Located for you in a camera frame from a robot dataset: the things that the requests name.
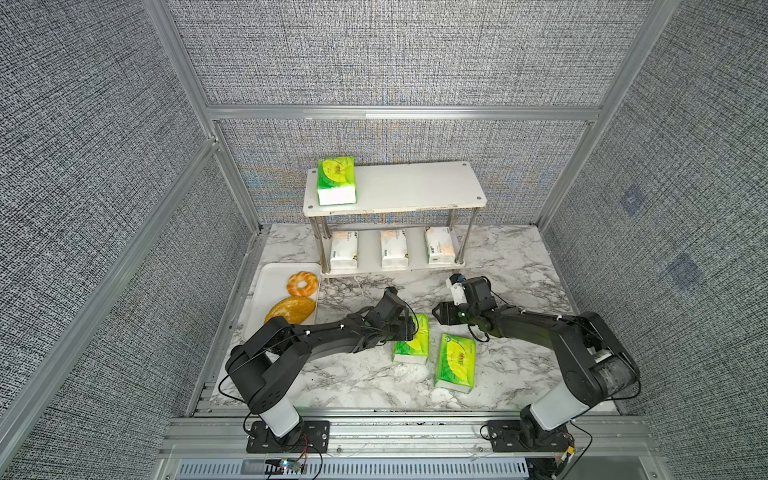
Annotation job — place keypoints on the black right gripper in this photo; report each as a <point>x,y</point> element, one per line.
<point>444,309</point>

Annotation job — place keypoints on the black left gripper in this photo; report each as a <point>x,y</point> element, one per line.
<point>404,328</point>

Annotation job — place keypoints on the green tissue pack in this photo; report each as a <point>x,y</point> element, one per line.
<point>456,364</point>
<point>336,181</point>
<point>415,351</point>

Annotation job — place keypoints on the white tissue pack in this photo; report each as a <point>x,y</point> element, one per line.
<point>439,245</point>
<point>394,250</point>
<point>344,251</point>

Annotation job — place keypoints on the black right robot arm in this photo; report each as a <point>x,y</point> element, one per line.
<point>594,365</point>

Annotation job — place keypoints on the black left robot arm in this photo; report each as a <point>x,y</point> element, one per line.
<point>265,367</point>

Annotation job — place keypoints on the white two-tier metal shelf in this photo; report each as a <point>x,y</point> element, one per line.
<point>412,188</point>

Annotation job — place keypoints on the golden oval bread loaf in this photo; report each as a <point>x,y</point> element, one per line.
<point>294,309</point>

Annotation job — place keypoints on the white plastic tray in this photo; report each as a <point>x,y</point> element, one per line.
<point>271,288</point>

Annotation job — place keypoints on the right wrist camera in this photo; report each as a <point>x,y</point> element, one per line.
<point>455,284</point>

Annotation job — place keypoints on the glazed ring donut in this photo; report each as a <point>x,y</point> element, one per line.
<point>302,284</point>

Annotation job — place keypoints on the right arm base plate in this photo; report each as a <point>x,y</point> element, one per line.
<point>522,436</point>

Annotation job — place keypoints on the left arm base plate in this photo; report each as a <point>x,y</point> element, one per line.
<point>312,436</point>

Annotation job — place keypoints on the white slotted cable duct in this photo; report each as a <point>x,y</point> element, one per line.
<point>357,468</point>

